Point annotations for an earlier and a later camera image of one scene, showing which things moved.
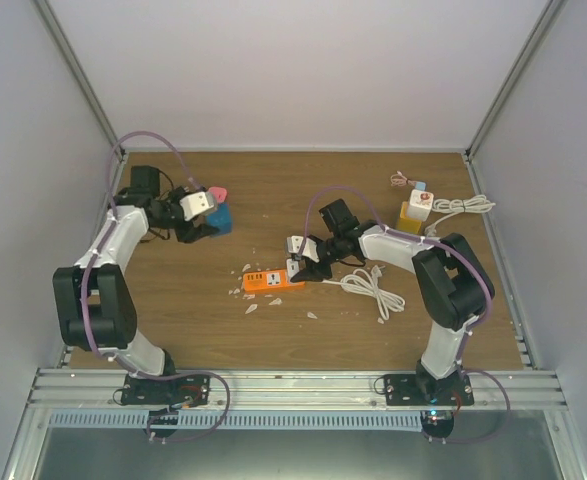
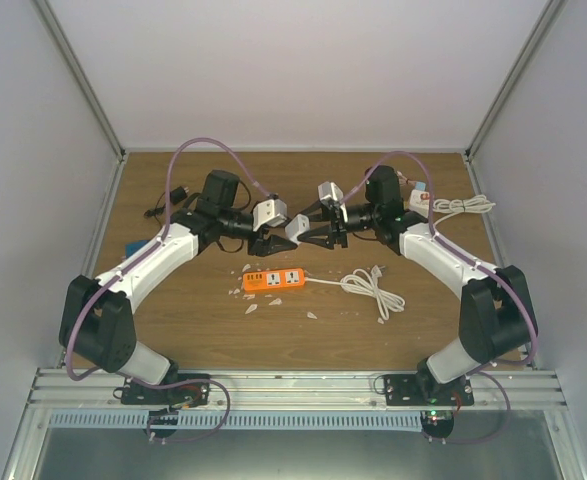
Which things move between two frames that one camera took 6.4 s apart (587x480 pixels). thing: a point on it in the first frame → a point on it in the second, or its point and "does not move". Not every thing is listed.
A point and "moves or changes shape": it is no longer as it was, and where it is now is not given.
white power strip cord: x=360 y=280 does not move
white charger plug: x=292 y=267 → x=297 y=225
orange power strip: x=268 y=280 does not move
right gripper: x=313 y=273 → x=337 y=229
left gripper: x=200 y=231 → x=265 y=245
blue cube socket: x=221 y=218 moves or changes shape
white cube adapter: x=419 y=204 does not move
